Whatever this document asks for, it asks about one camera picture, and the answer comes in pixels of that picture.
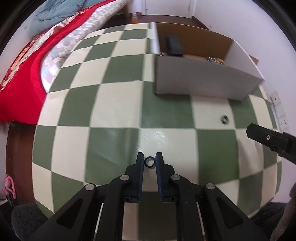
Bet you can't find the white cardboard box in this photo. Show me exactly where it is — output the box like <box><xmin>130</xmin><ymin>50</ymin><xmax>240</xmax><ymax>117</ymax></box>
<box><xmin>150</xmin><ymin>22</ymin><xmax>265</xmax><ymax>102</ymax></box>

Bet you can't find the pink hanger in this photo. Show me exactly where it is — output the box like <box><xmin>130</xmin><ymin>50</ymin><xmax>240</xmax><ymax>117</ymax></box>
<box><xmin>3</xmin><ymin>174</ymin><xmax>17</xmax><ymax>200</ymax></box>

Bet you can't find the white door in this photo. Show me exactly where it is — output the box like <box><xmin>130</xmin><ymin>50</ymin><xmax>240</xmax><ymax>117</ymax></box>
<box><xmin>143</xmin><ymin>0</ymin><xmax>193</xmax><ymax>17</ymax></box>

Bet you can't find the person's right forearm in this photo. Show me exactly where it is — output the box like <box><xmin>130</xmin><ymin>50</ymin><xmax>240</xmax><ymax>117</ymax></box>
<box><xmin>270</xmin><ymin>183</ymin><xmax>296</xmax><ymax>241</ymax></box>

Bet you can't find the person's leg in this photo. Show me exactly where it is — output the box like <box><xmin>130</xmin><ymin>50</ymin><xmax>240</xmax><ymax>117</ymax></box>
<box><xmin>251</xmin><ymin>201</ymin><xmax>292</xmax><ymax>241</ymax></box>
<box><xmin>11</xmin><ymin>203</ymin><xmax>49</xmax><ymax>241</ymax></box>

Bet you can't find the person's right leg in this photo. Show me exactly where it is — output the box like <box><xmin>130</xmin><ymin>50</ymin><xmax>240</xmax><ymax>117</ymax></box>
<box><xmin>251</xmin><ymin>201</ymin><xmax>292</xmax><ymax>241</ymax></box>

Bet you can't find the black smart band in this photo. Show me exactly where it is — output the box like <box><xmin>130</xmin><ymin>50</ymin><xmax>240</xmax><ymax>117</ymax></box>
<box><xmin>165</xmin><ymin>34</ymin><xmax>184</xmax><ymax>57</ymax></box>

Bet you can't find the person's left leg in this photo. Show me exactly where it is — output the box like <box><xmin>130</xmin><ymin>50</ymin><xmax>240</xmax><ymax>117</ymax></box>
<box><xmin>11</xmin><ymin>203</ymin><xmax>49</xmax><ymax>241</ymax></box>

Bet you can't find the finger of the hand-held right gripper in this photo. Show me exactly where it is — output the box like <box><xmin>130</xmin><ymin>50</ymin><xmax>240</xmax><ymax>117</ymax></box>
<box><xmin>246</xmin><ymin>123</ymin><xmax>296</xmax><ymax>165</ymax></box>

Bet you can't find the pastel checkered quilt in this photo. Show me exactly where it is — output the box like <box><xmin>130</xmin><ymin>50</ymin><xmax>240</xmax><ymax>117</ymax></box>
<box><xmin>40</xmin><ymin>0</ymin><xmax>130</xmax><ymax>93</ymax></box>

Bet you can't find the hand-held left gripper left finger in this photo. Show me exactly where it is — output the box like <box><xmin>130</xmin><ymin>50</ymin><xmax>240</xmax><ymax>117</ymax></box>
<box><xmin>28</xmin><ymin>152</ymin><xmax>145</xmax><ymax>241</ymax></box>

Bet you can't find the white power strip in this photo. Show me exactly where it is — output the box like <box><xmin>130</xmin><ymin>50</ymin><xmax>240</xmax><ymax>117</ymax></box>
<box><xmin>269</xmin><ymin>91</ymin><xmax>291</xmax><ymax>133</ymax></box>

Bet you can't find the green checkered tablecloth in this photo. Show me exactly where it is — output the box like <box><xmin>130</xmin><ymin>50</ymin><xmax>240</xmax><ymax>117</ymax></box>
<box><xmin>31</xmin><ymin>23</ymin><xmax>284</xmax><ymax>241</ymax></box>

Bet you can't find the red patterned blanket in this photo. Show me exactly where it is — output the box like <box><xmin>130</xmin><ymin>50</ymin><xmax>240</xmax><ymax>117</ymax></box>
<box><xmin>0</xmin><ymin>0</ymin><xmax>121</xmax><ymax>126</ymax></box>

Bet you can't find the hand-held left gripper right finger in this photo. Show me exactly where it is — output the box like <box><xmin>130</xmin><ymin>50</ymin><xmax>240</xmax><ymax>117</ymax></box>
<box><xmin>155</xmin><ymin>152</ymin><xmax>271</xmax><ymax>241</ymax></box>

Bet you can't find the blue duvet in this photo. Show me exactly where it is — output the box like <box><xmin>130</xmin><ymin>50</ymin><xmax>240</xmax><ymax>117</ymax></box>
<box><xmin>30</xmin><ymin>0</ymin><xmax>112</xmax><ymax>36</ymax></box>

